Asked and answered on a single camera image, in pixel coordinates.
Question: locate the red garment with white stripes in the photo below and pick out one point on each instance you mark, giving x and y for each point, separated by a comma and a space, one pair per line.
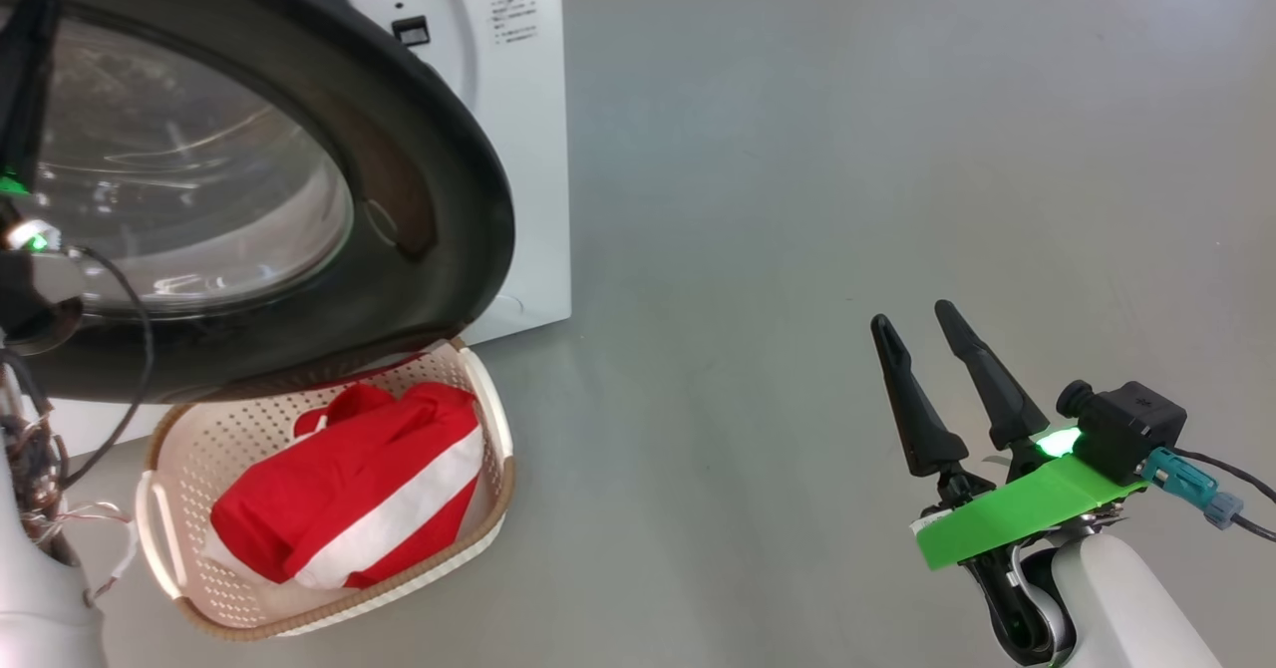
339, 469

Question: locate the black door latch socket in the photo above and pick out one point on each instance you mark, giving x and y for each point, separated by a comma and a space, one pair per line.
411, 31

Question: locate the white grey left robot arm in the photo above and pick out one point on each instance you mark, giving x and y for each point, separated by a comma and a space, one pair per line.
35, 608

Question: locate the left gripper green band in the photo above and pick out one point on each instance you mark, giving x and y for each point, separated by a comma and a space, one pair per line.
20, 219

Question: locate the black round glass washer door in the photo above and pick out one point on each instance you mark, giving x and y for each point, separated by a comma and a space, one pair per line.
439, 169

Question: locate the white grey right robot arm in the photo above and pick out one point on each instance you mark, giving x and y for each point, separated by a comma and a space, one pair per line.
1126, 618

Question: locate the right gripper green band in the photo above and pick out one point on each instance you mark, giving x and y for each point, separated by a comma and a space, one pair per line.
1027, 513

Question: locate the white front-load washing machine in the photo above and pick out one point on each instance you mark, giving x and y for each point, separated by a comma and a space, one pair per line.
528, 150

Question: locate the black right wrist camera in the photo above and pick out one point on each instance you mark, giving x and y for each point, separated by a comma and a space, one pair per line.
1131, 424

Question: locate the cream perforated laundry basket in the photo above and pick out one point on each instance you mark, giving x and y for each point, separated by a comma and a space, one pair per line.
469, 538

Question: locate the teal right camera connector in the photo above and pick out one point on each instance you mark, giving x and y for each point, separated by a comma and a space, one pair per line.
1186, 484

